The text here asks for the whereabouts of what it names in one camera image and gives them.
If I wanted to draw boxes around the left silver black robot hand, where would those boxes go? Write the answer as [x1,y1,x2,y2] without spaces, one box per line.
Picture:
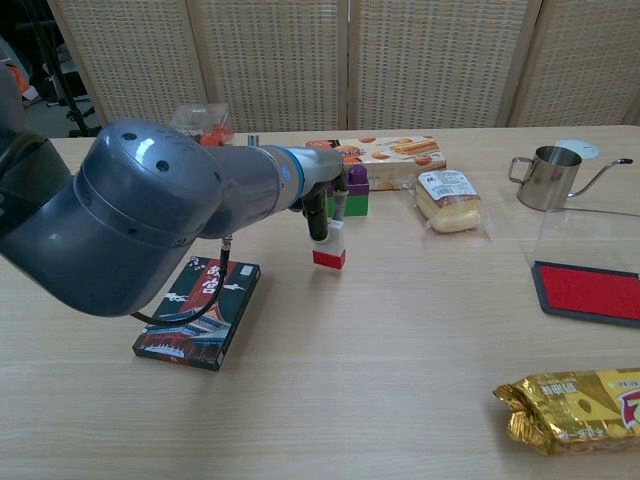
[298,146,350,242]

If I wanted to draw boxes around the small red white stamp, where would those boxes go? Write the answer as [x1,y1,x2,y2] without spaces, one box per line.
[310,219,349,271]

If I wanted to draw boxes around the small steel pitcher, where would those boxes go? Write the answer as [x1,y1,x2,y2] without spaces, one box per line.
[508,144,634,209]

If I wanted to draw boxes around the red ink pad clear lid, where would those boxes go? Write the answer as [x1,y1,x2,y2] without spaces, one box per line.
[519,207,640,329]

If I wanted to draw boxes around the purple green toy block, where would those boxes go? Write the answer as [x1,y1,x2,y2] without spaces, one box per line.
[327,163,372,219]

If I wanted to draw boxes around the orange egg roll biscuit box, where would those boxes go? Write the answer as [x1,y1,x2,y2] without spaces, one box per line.
[305,135,447,194]

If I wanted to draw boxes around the wood rattan folding screen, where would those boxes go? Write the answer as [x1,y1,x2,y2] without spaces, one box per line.
[47,0,640,135]

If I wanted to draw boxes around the clear box orange black pieces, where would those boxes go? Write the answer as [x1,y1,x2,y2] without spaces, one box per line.
[171,102,235,147]

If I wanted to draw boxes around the wrapped yellow cake slice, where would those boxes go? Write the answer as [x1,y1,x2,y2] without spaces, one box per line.
[412,167,494,241]

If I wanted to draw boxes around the dark palace print card box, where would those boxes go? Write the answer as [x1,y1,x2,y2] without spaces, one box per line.
[132,256,264,371]

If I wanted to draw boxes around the white round table grommet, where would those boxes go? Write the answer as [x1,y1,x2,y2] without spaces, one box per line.
[553,139,600,157]

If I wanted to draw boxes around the black tripod stand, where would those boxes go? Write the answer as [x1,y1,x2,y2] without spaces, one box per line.
[19,0,101,137]

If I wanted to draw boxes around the gold foil snack packet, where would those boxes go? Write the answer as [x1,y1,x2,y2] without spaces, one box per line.
[492,368,640,459]

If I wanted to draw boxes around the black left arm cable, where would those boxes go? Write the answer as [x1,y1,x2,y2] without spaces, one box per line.
[130,238,236,327]

